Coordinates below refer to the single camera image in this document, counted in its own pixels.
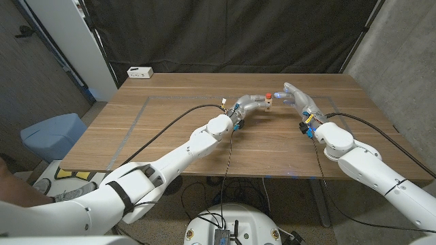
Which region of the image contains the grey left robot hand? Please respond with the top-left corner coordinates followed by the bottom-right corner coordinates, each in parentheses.
top-left (227, 95), bottom-right (273, 124)

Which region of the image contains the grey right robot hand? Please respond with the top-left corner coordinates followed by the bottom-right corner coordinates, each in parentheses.
top-left (274, 82), bottom-right (330, 129)

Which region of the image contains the black backdrop stand pole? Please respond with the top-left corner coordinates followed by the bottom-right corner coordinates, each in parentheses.
top-left (339, 0), bottom-right (388, 74)
top-left (78, 0), bottom-right (120, 89)

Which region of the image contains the grey table leg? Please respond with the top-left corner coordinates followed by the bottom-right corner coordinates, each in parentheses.
top-left (308, 178), bottom-right (332, 228)

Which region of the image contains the white power strip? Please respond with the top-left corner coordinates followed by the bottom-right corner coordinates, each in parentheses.
top-left (126, 66), bottom-right (154, 80)

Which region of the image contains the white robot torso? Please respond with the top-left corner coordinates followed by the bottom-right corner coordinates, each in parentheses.
top-left (183, 203), bottom-right (282, 245)

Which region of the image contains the grey module on torso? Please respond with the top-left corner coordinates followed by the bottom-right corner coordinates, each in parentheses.
top-left (213, 228), bottom-right (232, 245)

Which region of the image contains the white cabinet panel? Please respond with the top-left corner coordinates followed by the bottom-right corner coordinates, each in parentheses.
top-left (25, 0), bottom-right (119, 102)

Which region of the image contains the yellow and black floor object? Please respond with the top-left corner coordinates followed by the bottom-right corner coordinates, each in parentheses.
top-left (54, 167), bottom-right (91, 180)

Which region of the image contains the blue padded stool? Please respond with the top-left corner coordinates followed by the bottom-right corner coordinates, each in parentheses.
top-left (19, 112), bottom-right (88, 164)

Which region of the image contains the person's bare limb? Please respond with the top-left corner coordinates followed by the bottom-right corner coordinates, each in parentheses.
top-left (0, 158), bottom-right (57, 208)

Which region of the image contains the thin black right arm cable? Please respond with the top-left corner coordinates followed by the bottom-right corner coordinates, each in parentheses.
top-left (310, 136), bottom-right (436, 234)

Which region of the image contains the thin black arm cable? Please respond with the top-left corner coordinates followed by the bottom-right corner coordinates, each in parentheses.
top-left (134, 129), bottom-right (238, 229)
top-left (310, 136), bottom-right (436, 234)

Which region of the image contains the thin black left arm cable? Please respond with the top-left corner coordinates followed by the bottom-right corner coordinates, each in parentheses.
top-left (134, 129), bottom-right (238, 229)

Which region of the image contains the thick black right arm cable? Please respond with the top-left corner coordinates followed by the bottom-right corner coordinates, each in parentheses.
top-left (326, 112), bottom-right (436, 180)

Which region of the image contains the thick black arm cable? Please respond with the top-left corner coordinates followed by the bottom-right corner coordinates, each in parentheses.
top-left (115, 103), bottom-right (228, 171)
top-left (326, 112), bottom-right (436, 180)

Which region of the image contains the black floor cable tangle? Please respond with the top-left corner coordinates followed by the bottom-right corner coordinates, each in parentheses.
top-left (180, 176), bottom-right (270, 222)

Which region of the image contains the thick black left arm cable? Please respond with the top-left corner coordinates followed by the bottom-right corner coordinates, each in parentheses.
top-left (115, 103), bottom-right (228, 171)

